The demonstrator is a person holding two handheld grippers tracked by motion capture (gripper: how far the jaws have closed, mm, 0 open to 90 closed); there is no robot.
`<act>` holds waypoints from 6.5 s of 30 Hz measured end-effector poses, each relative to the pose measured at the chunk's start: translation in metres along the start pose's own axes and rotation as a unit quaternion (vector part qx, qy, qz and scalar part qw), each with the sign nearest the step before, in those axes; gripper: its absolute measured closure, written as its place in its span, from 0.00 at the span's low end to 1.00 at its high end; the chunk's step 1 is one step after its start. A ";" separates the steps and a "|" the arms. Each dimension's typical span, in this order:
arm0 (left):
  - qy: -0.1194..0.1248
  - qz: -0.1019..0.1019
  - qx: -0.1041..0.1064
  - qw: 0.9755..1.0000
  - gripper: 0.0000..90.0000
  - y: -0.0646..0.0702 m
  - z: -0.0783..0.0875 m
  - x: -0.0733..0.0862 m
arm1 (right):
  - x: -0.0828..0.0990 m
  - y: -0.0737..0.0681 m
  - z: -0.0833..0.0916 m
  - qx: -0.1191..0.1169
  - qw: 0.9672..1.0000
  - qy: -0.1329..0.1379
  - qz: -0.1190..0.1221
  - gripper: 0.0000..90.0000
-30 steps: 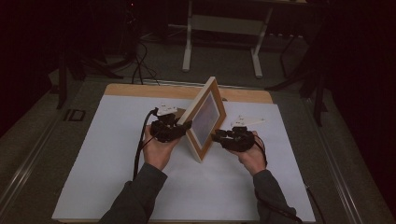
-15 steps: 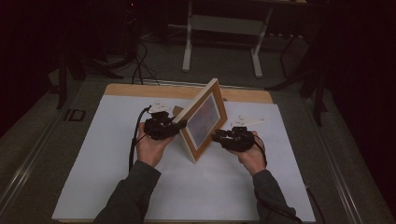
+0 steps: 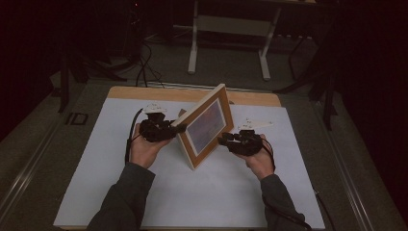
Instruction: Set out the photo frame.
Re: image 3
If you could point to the white metal desk frame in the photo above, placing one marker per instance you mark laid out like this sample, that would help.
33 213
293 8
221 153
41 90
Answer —
232 25

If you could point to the wooden photo frame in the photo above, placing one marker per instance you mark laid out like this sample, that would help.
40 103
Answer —
205 128

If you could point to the metal floor rail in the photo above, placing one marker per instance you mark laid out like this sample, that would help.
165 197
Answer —
349 179
29 173

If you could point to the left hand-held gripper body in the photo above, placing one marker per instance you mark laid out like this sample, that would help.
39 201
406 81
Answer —
155 130

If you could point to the metal floor strip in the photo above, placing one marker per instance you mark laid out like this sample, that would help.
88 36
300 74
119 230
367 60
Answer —
179 86

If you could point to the black metal stand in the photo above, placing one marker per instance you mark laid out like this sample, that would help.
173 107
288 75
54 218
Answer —
328 96
64 83

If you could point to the white table mat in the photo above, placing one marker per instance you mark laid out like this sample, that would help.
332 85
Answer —
112 144

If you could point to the person's right hand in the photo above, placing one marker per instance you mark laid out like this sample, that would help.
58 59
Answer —
263 163

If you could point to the round table grommet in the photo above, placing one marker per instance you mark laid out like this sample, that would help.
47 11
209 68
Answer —
231 102

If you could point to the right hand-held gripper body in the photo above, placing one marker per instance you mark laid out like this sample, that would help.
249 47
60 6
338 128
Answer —
248 144

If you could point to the person's left hand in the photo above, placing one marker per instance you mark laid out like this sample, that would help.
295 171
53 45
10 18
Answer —
144 154

